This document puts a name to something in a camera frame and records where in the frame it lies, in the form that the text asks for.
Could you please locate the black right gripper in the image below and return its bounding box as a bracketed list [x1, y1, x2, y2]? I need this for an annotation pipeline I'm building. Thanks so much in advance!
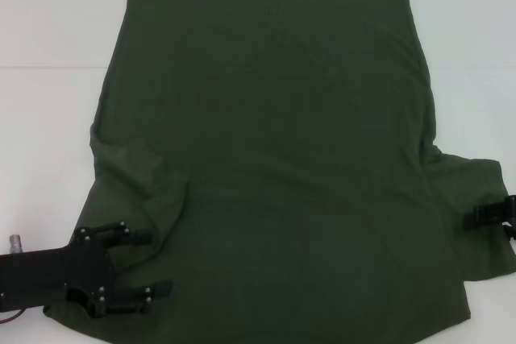
[462, 194, 516, 240]

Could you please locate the left gripper cable with plug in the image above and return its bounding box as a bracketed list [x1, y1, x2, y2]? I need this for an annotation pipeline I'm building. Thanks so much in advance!
[0, 233, 25, 323]

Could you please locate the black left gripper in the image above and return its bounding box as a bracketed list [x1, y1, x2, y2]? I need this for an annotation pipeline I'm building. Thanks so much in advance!
[0, 220, 175, 319]

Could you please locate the dark green t-shirt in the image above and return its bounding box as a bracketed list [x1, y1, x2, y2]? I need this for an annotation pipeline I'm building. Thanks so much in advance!
[42, 0, 508, 344]

